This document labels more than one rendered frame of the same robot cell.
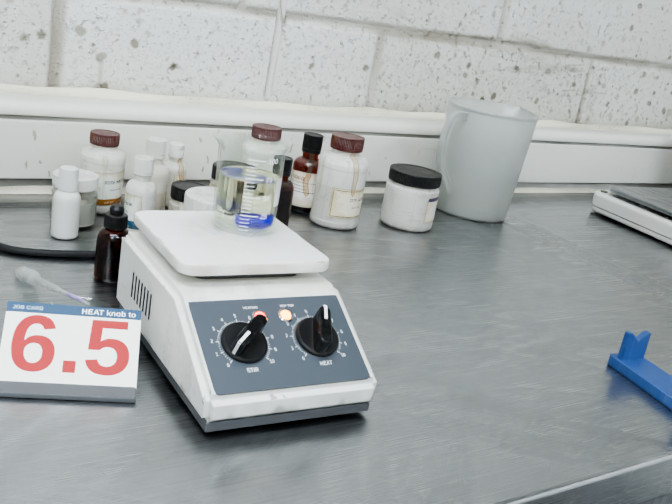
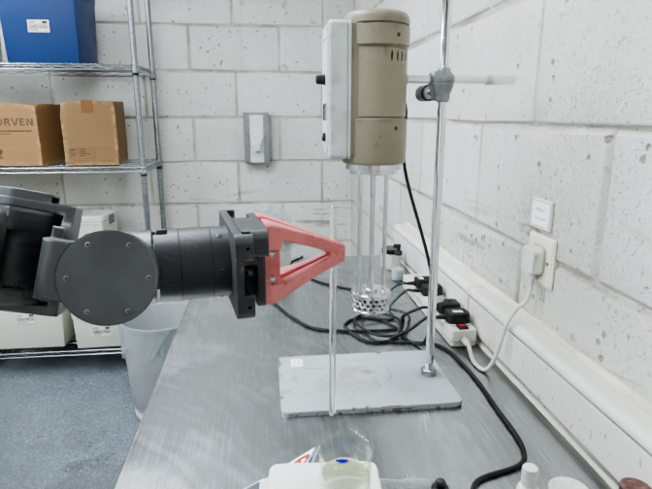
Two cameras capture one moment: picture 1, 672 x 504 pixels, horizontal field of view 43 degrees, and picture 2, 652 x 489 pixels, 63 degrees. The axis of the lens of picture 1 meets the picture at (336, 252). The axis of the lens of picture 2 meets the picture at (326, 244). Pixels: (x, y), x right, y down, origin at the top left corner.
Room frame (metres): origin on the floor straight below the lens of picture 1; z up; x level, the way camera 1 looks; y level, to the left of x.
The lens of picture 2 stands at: (0.86, -0.32, 1.22)
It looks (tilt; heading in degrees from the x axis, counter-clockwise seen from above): 14 degrees down; 120
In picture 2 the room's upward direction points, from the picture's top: straight up
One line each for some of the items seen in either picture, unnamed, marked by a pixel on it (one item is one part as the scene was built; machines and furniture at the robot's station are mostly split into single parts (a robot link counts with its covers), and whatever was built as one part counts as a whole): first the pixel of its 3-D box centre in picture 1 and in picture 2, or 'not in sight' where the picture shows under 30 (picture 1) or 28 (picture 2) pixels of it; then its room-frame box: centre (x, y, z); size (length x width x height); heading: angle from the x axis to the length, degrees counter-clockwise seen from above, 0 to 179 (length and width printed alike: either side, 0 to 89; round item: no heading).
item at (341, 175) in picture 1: (340, 179); not in sight; (1.01, 0.01, 0.80); 0.06 x 0.06 x 0.11
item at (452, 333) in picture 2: not in sight; (434, 304); (0.47, 0.86, 0.77); 0.40 x 0.06 x 0.04; 127
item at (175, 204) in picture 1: (188, 204); not in sight; (0.90, 0.17, 0.77); 0.04 x 0.04 x 0.04
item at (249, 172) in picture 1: (245, 182); (345, 476); (0.65, 0.08, 0.87); 0.06 x 0.05 x 0.08; 112
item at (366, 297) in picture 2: not in sight; (372, 238); (0.48, 0.47, 1.02); 0.07 x 0.07 x 0.25
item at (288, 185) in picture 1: (278, 193); not in sight; (0.94, 0.08, 0.79); 0.03 x 0.03 x 0.08
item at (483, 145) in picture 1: (474, 160); not in sight; (1.17, -0.17, 0.82); 0.18 x 0.13 x 0.15; 141
